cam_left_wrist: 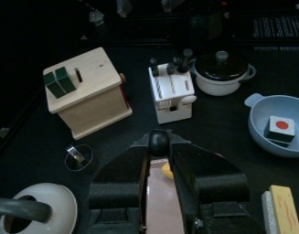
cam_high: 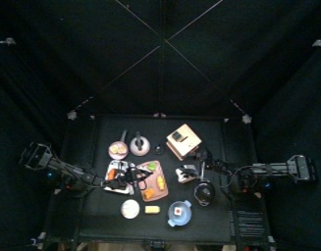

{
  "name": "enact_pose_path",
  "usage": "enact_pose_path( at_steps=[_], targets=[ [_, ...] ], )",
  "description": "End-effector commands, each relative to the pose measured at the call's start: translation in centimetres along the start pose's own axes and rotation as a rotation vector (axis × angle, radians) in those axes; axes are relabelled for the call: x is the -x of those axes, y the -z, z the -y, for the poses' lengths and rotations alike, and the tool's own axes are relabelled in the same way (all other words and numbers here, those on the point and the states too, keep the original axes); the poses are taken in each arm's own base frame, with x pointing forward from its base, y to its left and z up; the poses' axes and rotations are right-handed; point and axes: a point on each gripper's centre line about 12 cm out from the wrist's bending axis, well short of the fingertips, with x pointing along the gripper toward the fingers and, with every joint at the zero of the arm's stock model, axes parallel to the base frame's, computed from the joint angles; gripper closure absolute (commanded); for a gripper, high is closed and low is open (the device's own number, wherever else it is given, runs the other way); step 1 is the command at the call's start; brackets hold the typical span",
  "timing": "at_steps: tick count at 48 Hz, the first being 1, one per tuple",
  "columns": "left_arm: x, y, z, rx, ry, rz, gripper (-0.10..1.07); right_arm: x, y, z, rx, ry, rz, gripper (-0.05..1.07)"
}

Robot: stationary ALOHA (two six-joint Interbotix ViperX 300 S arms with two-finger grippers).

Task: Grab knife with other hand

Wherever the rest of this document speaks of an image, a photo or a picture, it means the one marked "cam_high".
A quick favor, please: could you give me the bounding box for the orange toy food piece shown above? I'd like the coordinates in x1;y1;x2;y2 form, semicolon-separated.
142;188;158;201

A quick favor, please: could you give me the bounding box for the white round plate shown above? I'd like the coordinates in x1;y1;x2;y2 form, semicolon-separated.
119;198;142;220

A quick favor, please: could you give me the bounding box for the white toy kitchen appliance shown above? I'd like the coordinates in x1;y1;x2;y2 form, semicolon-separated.
174;164;199;184

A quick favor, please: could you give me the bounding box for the brown wooden cutting board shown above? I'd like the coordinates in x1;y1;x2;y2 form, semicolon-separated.
135;159;170;203

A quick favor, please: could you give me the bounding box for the pink toy frying pan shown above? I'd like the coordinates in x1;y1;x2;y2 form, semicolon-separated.
107;129;131;161

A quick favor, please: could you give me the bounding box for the black toy frying pan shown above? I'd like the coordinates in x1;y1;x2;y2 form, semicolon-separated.
193;161;218;208

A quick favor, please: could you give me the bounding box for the wooden toy toaster box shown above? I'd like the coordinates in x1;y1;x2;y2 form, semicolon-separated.
165;123;203;162

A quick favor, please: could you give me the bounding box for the light blue toy pot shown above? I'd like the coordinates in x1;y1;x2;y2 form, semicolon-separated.
166;199;194;228

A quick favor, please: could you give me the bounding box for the white rectangular tray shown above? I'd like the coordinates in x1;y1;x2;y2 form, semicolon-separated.
102;159;138;196

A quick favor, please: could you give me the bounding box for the silver toy pot lid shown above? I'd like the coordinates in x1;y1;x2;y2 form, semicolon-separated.
128;130;153;157

